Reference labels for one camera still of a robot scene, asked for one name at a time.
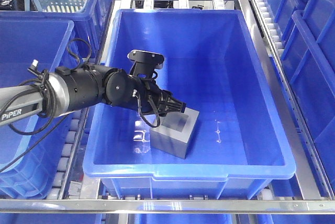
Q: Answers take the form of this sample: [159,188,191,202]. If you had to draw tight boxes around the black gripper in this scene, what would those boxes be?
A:
[104,68,186,116]

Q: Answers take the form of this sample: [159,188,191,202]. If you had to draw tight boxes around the gray hollow cube base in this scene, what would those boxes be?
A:
[150,107,199,159]

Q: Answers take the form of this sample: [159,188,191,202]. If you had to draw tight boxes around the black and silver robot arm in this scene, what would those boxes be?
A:
[1,64,186,126]

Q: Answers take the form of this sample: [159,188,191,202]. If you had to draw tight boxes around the large blue target bin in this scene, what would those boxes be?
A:
[83,9,296,199]

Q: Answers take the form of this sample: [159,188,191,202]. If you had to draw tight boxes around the blue bin left of target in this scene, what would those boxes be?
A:
[1,18,76,199]

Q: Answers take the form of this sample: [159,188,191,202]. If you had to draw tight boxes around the blue bin of target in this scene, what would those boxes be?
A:
[1,18,76,199]
[281,10,334,186]

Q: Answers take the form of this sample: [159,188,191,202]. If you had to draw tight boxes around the blue bin right of target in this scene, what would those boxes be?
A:
[281,10,334,186]

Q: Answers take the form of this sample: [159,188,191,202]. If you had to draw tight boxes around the stainless steel shelf rack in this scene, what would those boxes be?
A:
[1,0,334,223]

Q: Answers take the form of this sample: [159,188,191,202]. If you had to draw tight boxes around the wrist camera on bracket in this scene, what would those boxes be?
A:
[127,49,165,79]

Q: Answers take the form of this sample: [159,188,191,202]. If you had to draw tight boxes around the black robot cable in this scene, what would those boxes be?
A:
[0,38,93,173]

